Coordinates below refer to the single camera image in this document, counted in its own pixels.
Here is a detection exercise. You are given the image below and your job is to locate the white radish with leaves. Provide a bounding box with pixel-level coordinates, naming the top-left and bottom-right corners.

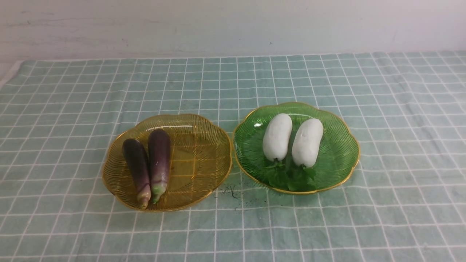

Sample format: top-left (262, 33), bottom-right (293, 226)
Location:
top-left (262, 113), bottom-right (293, 169)
top-left (288, 118), bottom-right (324, 192)

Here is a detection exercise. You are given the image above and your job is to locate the purple eggplant green stem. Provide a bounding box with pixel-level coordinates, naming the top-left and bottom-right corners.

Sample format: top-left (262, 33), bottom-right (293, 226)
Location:
top-left (147, 129), bottom-right (171, 204)

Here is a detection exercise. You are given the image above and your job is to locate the purple eggplant tan stem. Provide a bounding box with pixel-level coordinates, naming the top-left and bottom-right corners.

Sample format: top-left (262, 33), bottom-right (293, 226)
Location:
top-left (122, 139), bottom-right (151, 210)

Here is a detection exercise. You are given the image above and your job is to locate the amber plastic plate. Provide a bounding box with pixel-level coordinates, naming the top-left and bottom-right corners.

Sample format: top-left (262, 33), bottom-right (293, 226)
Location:
top-left (102, 114), bottom-right (232, 212)

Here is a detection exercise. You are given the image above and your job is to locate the green plastic plate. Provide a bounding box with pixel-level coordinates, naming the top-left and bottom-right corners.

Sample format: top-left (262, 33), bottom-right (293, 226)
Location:
top-left (233, 102), bottom-right (360, 195)

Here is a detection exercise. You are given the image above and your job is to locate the green checkered tablecloth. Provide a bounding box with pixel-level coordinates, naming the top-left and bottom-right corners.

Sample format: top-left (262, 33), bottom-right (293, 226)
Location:
top-left (0, 50), bottom-right (466, 262)

